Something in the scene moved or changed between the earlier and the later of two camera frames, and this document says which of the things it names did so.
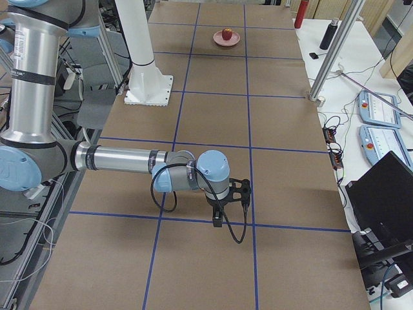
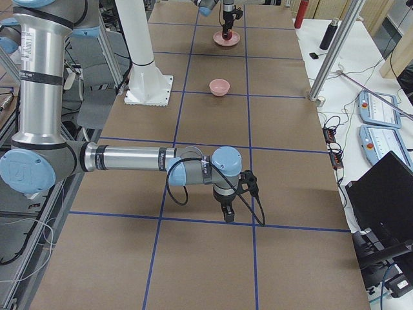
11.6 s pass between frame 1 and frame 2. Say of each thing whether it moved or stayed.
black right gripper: moved
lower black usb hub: stayed
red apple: stayed
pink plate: stayed
